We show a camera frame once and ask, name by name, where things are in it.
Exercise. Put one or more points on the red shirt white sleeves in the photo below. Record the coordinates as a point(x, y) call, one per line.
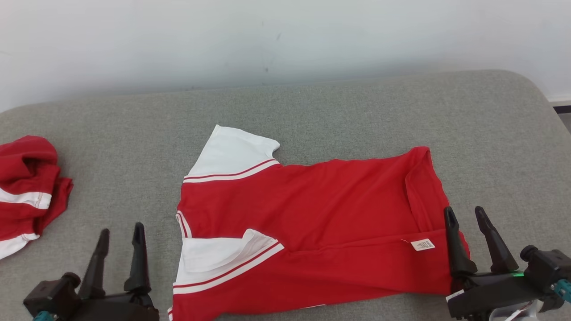
point(312, 214)

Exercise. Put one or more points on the red shorts white stripe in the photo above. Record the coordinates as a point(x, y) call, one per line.
point(26, 178)

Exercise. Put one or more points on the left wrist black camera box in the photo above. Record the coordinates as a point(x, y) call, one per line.
point(49, 296)

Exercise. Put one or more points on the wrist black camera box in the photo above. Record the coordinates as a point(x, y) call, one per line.
point(546, 267)
point(49, 296)

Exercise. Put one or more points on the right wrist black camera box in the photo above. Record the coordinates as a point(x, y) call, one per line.
point(546, 267)

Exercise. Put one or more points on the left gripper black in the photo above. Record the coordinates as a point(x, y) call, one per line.
point(116, 310)

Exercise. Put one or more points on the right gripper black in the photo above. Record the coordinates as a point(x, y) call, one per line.
point(490, 292)

